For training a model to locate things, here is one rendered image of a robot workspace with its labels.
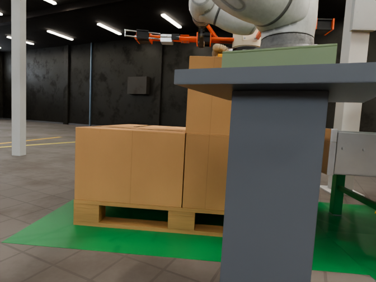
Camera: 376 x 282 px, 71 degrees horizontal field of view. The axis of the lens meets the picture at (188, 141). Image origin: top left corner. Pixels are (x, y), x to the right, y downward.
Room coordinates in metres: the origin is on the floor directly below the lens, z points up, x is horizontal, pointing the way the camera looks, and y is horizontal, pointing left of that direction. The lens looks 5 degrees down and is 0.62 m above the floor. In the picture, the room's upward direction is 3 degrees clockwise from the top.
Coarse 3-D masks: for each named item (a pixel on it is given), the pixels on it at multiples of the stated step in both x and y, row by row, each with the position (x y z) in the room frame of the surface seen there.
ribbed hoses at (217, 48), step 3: (213, 45) 1.49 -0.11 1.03; (216, 45) 1.46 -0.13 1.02; (219, 45) 1.45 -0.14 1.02; (222, 45) 1.45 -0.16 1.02; (213, 48) 1.48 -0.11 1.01; (216, 48) 1.46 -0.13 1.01; (219, 48) 1.45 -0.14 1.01; (222, 48) 1.45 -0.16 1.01; (225, 48) 1.45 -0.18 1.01; (213, 51) 1.58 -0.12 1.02; (216, 51) 1.51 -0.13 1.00; (219, 51) 1.46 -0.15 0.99; (222, 51) 1.45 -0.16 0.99; (213, 54) 1.60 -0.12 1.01; (216, 54) 1.59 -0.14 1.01
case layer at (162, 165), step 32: (96, 128) 1.41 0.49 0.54; (128, 128) 1.58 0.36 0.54; (160, 128) 1.82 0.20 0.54; (96, 160) 1.41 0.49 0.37; (128, 160) 1.39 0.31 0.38; (160, 160) 1.38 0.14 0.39; (192, 160) 1.37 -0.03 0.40; (224, 160) 1.36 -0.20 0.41; (96, 192) 1.41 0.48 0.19; (128, 192) 1.39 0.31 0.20; (160, 192) 1.38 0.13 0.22; (192, 192) 1.37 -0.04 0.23; (224, 192) 1.36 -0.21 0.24
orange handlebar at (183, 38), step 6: (150, 36) 1.56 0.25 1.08; (156, 36) 1.55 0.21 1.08; (180, 36) 1.55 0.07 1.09; (186, 36) 1.55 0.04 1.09; (192, 36) 1.54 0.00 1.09; (258, 36) 1.43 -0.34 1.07; (186, 42) 1.58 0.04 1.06; (192, 42) 1.59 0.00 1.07; (216, 42) 1.58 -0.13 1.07; (222, 42) 1.58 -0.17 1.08; (228, 42) 1.57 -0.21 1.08
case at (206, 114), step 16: (192, 64) 1.38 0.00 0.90; (208, 64) 1.37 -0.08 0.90; (192, 96) 1.38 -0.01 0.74; (208, 96) 1.37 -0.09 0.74; (192, 112) 1.38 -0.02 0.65; (208, 112) 1.37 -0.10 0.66; (224, 112) 1.36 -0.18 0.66; (192, 128) 1.38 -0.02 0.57; (208, 128) 1.37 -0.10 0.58; (224, 128) 1.36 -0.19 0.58
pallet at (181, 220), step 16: (80, 208) 1.41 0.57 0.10; (96, 208) 1.40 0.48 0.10; (144, 208) 1.39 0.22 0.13; (160, 208) 1.38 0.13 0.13; (176, 208) 1.37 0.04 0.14; (192, 208) 1.37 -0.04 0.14; (80, 224) 1.41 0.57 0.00; (96, 224) 1.40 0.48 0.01; (112, 224) 1.40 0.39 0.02; (128, 224) 1.40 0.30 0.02; (144, 224) 1.42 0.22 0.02; (160, 224) 1.43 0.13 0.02; (176, 224) 1.37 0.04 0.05; (192, 224) 1.37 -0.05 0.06
